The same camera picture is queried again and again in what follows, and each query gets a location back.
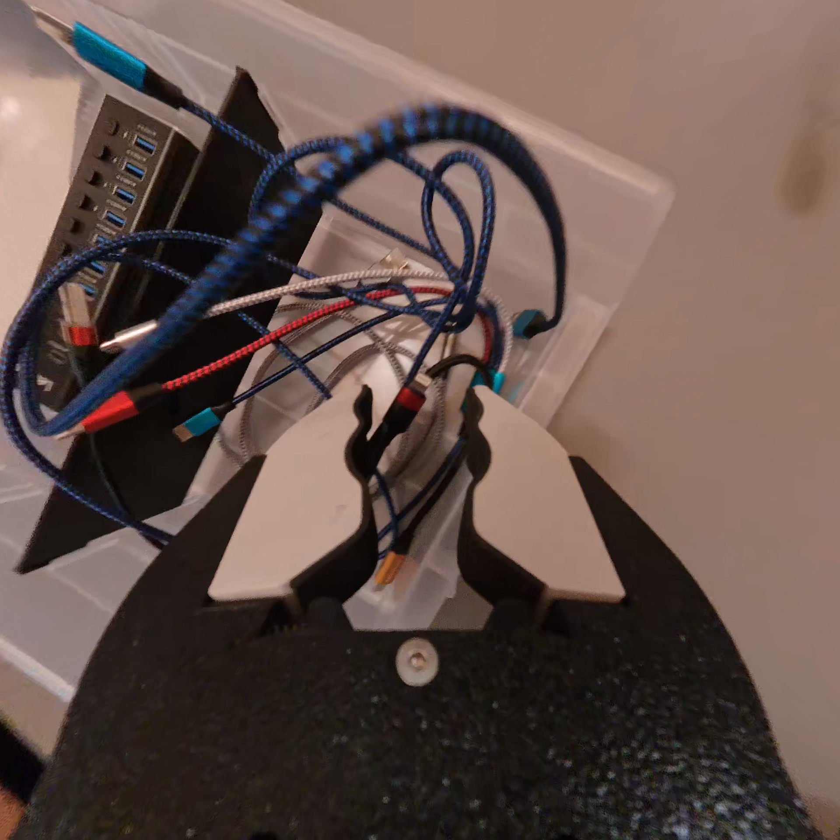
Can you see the black usb hub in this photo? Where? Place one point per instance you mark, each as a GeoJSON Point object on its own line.
{"type": "Point", "coordinates": [151, 164]}

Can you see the clear plastic bin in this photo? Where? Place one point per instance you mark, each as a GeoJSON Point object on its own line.
{"type": "Point", "coordinates": [590, 210]}

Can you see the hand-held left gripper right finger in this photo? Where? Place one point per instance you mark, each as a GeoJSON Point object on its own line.
{"type": "Point", "coordinates": [544, 525]}

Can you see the dark grey metal slab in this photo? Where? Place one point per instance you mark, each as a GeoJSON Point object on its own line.
{"type": "Point", "coordinates": [243, 131]}

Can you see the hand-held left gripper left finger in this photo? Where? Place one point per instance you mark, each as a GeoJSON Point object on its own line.
{"type": "Point", "coordinates": [295, 518]}

